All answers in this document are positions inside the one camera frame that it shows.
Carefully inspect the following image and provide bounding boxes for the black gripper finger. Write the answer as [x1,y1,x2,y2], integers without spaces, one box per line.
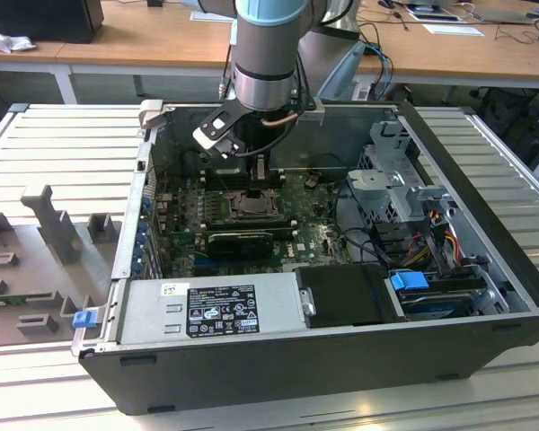
[257,154,270,197]
[249,154,260,197]

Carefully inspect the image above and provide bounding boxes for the silver topped CPU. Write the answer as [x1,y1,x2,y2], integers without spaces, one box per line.
[238,197,269,216]

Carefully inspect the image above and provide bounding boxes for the metal socket cover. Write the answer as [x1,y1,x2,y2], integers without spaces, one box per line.
[228,191,279,220]

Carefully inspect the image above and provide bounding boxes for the CPU socket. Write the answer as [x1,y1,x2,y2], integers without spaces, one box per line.
[224,188,283,222]

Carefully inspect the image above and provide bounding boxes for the black plastic cover box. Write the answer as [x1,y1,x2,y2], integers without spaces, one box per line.
[295,263,399,330]

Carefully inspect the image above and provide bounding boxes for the green motherboard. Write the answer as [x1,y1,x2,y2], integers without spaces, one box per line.
[155,172,356,279]

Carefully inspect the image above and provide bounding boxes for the black graphics card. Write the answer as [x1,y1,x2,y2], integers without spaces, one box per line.
[205,231,274,260]

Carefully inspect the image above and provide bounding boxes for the grey plastic case latch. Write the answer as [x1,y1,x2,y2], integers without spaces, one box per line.
[137,99,163,132]

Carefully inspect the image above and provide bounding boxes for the pale blue teach pendant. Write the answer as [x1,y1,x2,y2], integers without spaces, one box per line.
[317,42,366,102]

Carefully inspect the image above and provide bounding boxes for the grey metal drive cage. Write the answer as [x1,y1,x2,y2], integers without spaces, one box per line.
[346,119,462,234]

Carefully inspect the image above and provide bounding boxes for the white paper sheet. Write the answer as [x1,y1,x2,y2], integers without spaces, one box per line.
[190,9,234,22]
[422,22,485,38]

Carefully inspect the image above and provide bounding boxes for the grey power supply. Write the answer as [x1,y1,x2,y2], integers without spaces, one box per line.
[114,271,307,346]

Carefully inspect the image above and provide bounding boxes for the blue disk carrier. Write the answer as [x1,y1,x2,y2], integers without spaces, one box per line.
[388,268,431,298]

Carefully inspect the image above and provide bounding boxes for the black open PC case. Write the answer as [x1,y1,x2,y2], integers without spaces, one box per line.
[71,98,539,417]

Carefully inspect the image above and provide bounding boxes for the hard disk drive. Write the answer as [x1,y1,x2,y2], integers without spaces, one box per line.
[399,289,477,321]

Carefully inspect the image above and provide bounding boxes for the grey parts rack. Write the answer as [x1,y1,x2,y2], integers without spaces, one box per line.
[0,183,120,349]

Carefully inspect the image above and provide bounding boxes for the crumpled white paper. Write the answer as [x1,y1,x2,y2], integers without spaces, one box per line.
[0,24,38,55]

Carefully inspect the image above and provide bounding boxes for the grey laptop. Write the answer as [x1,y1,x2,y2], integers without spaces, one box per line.
[473,4,538,26]

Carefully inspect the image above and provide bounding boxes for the green RAM stick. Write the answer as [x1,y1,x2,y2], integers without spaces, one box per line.
[0,292,50,311]

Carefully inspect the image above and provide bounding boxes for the tan coiled cable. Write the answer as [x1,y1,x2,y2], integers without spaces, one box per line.
[262,112,298,130]

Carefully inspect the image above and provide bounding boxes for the black white camera mount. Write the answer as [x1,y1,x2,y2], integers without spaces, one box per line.
[191,101,249,159]

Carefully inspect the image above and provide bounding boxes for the black cable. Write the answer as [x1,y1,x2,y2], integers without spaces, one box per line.
[334,179,390,270]

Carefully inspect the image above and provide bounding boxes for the wooden desk white frame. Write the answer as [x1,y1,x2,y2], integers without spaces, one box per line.
[0,0,234,107]
[354,0,539,91]

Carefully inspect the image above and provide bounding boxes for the blue cable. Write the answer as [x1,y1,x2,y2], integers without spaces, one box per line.
[363,42,394,89]

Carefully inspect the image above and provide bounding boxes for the yellow red power wires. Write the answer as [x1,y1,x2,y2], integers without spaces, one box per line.
[403,224,462,270]

